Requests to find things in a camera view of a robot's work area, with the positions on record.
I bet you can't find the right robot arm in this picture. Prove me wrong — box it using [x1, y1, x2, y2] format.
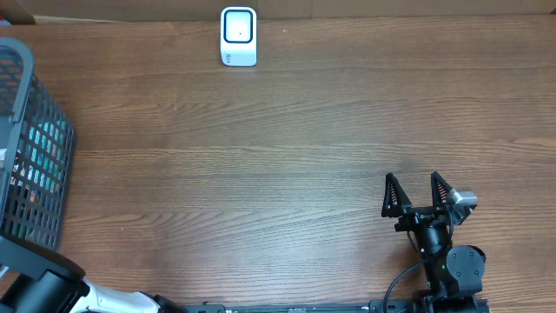
[381, 171, 490, 312]

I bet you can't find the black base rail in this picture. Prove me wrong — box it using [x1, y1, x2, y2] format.
[182, 300, 491, 313]

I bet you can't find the grey plastic shopping basket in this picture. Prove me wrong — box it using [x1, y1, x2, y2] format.
[1, 37, 77, 250]

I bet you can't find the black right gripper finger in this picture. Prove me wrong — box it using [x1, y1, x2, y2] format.
[381, 172, 413, 217]
[431, 171, 453, 207]

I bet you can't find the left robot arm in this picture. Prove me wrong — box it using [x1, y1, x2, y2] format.
[1, 235, 185, 313]

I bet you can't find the cardboard back board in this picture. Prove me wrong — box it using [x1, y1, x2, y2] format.
[1, 0, 555, 24]

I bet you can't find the white barcode scanner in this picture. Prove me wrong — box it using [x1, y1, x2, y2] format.
[220, 6, 257, 67]

